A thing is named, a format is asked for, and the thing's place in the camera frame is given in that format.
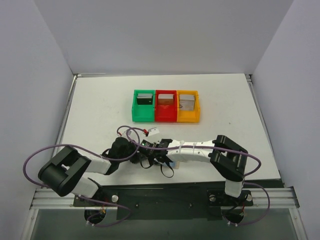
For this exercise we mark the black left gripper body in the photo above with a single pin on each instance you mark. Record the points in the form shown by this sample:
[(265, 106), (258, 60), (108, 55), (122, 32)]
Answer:
[(136, 158)]

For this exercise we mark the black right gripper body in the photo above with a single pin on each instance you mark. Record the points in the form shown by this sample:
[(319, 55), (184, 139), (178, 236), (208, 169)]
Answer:
[(152, 149)]

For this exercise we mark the beige leather card holder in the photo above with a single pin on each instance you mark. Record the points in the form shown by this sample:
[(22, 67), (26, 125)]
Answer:
[(175, 164)]

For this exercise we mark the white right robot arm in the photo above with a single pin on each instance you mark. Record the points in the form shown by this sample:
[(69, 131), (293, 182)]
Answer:
[(223, 153)]

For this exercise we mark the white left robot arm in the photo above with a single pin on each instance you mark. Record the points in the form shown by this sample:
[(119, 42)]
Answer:
[(64, 172)]

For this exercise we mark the black cards in green bin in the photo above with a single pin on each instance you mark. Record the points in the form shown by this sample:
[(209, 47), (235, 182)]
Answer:
[(144, 98)]

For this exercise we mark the cards in red bin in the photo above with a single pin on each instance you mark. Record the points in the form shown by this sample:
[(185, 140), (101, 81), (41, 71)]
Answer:
[(165, 99)]

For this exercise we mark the cards in yellow bin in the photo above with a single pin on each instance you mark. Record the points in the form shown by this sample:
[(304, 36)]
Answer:
[(186, 102)]

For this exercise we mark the green plastic bin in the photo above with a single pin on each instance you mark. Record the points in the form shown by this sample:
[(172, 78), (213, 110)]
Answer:
[(143, 113)]

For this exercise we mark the red plastic bin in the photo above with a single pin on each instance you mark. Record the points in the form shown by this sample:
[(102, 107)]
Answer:
[(166, 113)]

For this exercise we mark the yellow plastic bin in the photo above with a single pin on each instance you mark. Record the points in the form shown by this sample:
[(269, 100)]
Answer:
[(189, 116)]

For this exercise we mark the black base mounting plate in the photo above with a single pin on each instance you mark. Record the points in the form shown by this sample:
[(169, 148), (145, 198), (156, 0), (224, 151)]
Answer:
[(168, 201)]

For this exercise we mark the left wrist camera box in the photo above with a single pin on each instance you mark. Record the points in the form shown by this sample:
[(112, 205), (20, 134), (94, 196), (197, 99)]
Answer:
[(123, 135)]

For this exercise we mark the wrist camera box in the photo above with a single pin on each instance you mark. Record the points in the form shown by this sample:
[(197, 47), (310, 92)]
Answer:
[(123, 135), (153, 131)]

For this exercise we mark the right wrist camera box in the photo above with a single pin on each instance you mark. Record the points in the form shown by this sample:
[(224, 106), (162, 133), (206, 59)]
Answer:
[(153, 131)]

